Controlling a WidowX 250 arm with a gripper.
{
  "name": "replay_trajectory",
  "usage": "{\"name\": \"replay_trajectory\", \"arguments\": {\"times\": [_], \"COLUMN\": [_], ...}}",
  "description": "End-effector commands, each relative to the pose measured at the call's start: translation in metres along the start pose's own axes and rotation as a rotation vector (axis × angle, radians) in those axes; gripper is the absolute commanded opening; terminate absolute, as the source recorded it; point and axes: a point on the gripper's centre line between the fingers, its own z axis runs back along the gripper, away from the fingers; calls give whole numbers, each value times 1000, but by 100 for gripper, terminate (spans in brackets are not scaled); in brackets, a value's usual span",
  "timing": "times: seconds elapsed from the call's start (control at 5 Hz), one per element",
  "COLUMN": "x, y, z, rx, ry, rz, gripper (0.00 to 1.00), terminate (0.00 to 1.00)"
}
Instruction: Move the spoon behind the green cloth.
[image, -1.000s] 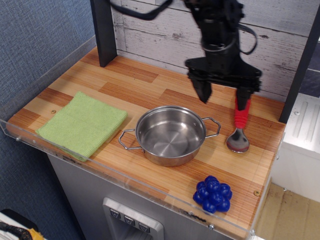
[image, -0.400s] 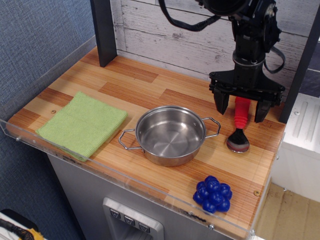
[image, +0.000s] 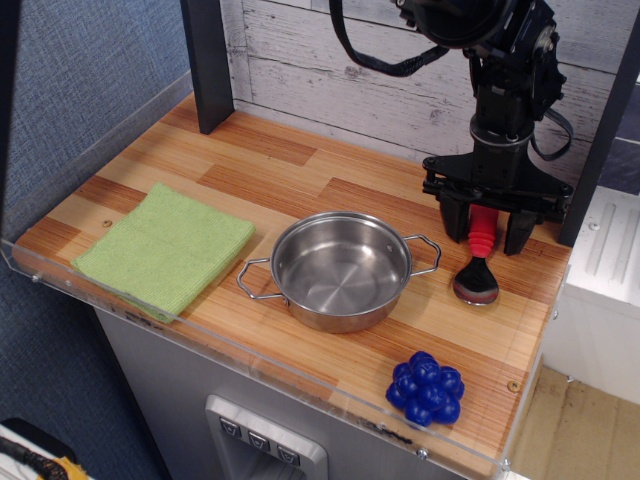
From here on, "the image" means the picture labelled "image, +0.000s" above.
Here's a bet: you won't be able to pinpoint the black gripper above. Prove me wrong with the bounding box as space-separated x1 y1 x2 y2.
423 134 573 256

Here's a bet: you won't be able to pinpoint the red handled metal spoon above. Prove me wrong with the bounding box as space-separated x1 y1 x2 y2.
452 205 499 306

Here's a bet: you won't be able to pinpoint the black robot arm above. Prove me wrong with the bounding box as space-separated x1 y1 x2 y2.
397 1 573 255

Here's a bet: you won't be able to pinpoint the green cloth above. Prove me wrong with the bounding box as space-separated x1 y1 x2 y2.
71 183 255 323

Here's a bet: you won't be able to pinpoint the stainless steel pot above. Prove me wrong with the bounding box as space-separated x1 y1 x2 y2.
237 211 442 334

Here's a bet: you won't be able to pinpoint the white side cabinet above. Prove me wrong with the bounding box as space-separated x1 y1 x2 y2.
542 187 639 404

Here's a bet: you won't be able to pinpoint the blue toy grapes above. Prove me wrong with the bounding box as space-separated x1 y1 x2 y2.
385 351 466 427

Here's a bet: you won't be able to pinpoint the silver dispenser button panel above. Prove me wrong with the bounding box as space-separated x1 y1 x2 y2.
205 394 329 479

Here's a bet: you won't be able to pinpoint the grey toy fridge cabinet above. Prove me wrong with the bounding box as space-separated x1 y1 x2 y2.
98 310 500 479

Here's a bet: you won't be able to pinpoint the yellow object bottom left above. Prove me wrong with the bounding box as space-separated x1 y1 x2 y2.
50 457 90 480

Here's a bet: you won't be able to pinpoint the black cable loop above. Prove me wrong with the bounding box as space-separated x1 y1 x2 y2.
327 0 574 164

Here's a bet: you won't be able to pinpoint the dark right upright post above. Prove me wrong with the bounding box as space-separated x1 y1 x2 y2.
557 8 639 247

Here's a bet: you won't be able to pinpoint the clear acrylic guard rail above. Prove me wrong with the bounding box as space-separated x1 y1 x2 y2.
0 79 514 476

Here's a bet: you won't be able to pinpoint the black braided cable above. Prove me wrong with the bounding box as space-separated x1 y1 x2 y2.
0 437 69 480

